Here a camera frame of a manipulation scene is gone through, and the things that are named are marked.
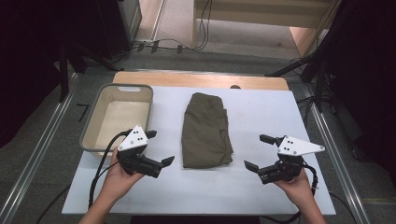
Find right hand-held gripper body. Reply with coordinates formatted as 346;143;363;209
257;135;326;185

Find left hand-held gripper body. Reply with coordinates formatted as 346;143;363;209
116;124;163;179

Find beige plastic basket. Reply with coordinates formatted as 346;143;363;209
78;82;154;158

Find olive green pants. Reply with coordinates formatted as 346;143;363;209
181;91;234;170

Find person's right hand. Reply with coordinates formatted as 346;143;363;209
273;170;316;205

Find person's left hand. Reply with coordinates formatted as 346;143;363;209
101;147;146;201

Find white table board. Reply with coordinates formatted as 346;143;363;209
61;86;337;217

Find black hex key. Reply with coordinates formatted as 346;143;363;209
76;103;91;123

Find black metal stand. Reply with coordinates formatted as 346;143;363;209
57;43;124;104
264;0;353;114

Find dark cabinet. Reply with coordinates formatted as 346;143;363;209
94;0;143;61

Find light wooden bench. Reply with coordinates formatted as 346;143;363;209
191;0;342;58

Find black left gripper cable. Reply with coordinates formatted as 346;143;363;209
88;129;134;209

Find metal floor rail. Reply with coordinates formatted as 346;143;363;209
0;73;79;224
302;83;372;224

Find thin black floor cable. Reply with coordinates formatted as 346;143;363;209
328;190;358;224
35;184;72;224

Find black floor cables with plugs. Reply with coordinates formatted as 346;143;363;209
111;0;214;64

